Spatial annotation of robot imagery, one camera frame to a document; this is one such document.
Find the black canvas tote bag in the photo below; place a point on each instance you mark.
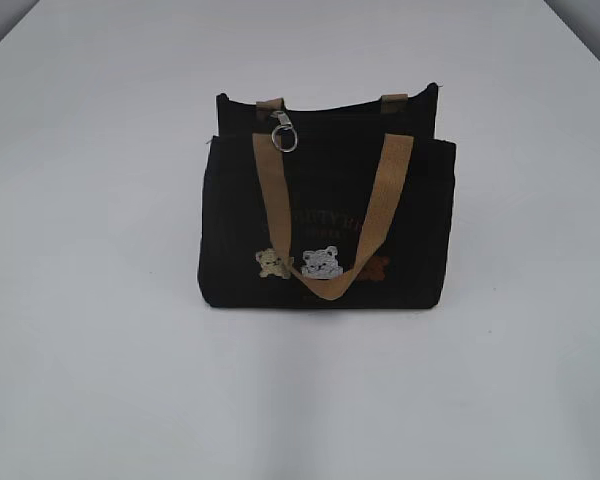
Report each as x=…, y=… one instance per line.
x=346, y=208

